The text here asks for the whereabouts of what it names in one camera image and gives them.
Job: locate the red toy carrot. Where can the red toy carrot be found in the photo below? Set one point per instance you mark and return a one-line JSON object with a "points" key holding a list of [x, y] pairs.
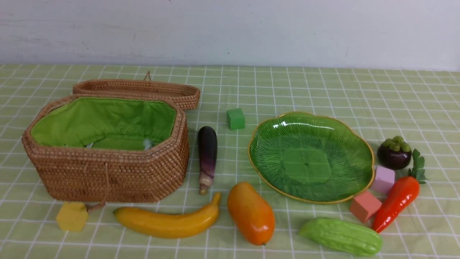
{"points": [[404, 191]]}

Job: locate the woven rattan basket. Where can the woven rattan basket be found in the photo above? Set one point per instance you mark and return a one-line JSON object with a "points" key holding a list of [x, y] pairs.
{"points": [[92, 148]]}

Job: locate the yellow toy banana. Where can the yellow toy banana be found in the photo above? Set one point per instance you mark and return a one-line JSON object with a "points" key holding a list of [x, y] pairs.
{"points": [[168, 226]]}

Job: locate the green leaf-shaped glass plate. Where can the green leaf-shaped glass plate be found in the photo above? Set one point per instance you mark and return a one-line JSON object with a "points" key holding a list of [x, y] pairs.
{"points": [[309, 158]]}

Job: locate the green toy bitter gourd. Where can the green toy bitter gourd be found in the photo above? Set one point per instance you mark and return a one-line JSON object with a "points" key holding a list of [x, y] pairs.
{"points": [[342, 236]]}

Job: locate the yellow hexagonal block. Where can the yellow hexagonal block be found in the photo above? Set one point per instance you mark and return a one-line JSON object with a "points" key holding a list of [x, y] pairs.
{"points": [[72, 216]]}

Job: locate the orange toy mango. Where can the orange toy mango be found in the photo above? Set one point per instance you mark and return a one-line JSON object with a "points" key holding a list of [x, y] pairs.
{"points": [[251, 213]]}

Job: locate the pink-purple cube block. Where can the pink-purple cube block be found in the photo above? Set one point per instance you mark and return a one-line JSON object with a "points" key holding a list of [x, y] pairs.
{"points": [[384, 180]]}

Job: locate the salmon red cube block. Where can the salmon red cube block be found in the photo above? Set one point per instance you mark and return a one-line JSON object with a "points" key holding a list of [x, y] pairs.
{"points": [[364, 206]]}

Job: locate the green cube block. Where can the green cube block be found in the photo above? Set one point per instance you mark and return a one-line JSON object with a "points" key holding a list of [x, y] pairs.
{"points": [[235, 119]]}

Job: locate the purple toy eggplant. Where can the purple toy eggplant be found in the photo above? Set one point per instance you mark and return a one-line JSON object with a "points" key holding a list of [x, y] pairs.
{"points": [[207, 146]]}

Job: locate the dark purple toy mangosteen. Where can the dark purple toy mangosteen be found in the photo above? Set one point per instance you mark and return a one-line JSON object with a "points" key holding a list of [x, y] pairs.
{"points": [[394, 153]]}

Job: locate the woven rattan basket lid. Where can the woven rattan basket lid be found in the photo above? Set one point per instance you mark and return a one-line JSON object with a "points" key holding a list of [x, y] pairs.
{"points": [[185, 96]]}

